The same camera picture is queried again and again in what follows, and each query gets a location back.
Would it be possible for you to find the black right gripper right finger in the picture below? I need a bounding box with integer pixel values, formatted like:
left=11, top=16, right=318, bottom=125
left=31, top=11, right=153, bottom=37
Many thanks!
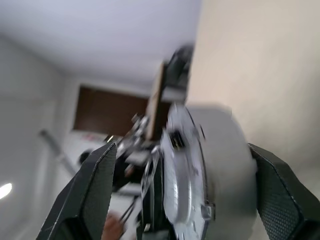
left=246, top=142, right=320, bottom=240

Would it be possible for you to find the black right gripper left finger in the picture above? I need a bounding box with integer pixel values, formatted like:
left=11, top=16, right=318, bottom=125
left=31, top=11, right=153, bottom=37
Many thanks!
left=36, top=141, right=118, bottom=240

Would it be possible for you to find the grey pole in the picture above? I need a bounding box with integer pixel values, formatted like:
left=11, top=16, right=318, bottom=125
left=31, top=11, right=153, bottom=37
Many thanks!
left=38, top=128, right=77, bottom=176

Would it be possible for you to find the bright lamp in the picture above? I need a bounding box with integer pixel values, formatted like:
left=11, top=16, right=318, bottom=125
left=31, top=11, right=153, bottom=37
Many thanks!
left=0, top=182, right=13, bottom=200

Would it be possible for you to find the wooden board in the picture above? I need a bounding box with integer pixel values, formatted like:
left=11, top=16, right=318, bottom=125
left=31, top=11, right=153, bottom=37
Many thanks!
left=146, top=62, right=166, bottom=141

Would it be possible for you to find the black blurred object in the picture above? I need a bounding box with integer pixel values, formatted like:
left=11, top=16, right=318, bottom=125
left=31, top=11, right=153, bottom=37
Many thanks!
left=163, top=43, right=195, bottom=101

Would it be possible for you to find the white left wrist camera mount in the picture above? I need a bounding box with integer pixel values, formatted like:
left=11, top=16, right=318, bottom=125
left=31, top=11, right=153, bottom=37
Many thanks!
left=159, top=102, right=208, bottom=240

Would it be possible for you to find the dark brown wall panel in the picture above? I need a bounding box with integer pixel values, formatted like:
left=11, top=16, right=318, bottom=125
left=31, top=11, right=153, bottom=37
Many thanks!
left=72, top=84, right=156, bottom=141

